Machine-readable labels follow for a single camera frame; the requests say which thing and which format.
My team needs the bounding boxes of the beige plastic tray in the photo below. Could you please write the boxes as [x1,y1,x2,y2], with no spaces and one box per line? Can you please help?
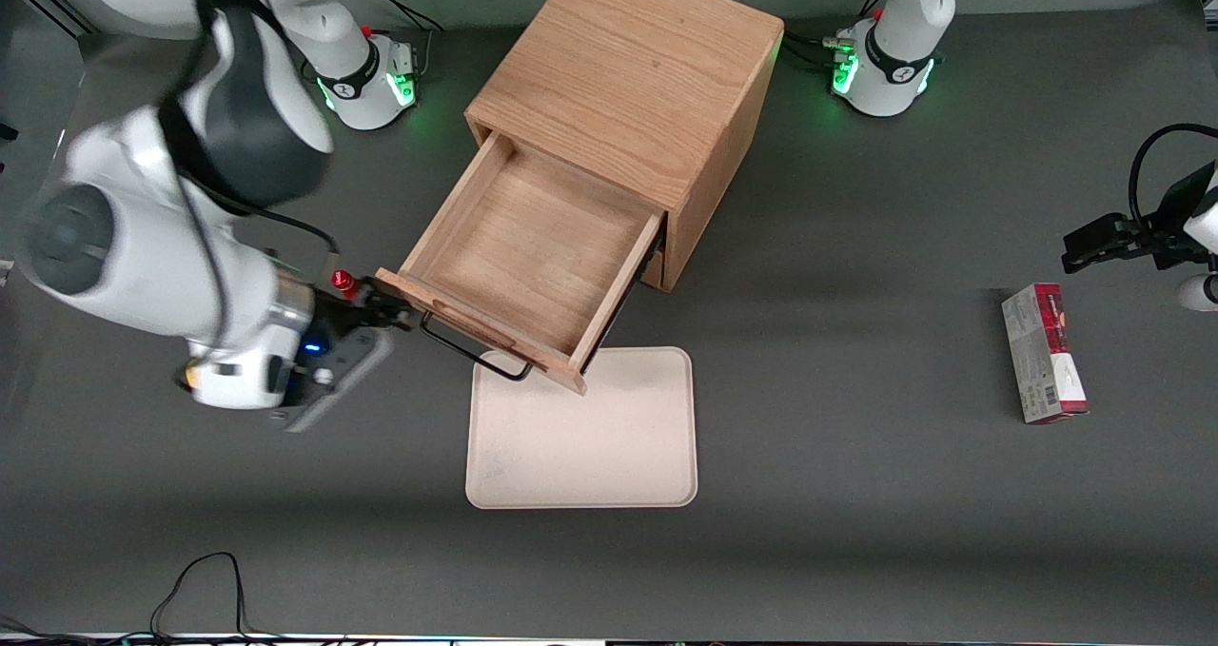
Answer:
[464,346,698,510]

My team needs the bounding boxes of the black left gripper cable loop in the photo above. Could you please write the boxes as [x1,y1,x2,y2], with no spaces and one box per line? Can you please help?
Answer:
[1129,123,1218,233]

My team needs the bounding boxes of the thin black floor cable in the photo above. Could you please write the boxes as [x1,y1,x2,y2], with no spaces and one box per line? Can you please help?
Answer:
[0,552,286,643]

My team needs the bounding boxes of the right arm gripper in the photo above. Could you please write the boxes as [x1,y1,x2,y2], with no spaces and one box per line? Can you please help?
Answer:
[270,287,421,434]

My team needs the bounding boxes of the black metal drawer handle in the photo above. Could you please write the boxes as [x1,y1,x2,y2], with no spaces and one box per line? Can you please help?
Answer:
[419,310,537,383]

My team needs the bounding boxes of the black right arm base cables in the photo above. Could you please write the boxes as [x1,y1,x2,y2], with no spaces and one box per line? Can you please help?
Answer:
[360,0,448,78]

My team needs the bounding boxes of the black arm base cables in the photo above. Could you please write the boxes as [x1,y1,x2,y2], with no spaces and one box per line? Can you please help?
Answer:
[360,0,448,78]
[782,0,891,71]

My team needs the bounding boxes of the grey and red carton box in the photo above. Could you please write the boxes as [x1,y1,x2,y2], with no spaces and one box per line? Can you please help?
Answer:
[1001,283,1090,425]

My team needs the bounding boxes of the oak wooden drawer cabinet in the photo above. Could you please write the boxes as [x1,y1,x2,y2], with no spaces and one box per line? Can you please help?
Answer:
[464,0,786,293]

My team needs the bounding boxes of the black left arm base cables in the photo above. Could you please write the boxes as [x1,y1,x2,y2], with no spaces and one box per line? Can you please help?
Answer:
[782,0,891,71]

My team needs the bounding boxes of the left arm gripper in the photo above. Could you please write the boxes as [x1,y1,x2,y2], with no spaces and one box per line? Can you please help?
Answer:
[1062,161,1218,275]

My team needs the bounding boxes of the dark grey table mat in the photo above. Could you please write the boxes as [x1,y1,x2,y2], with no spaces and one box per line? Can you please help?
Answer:
[0,0,1218,642]

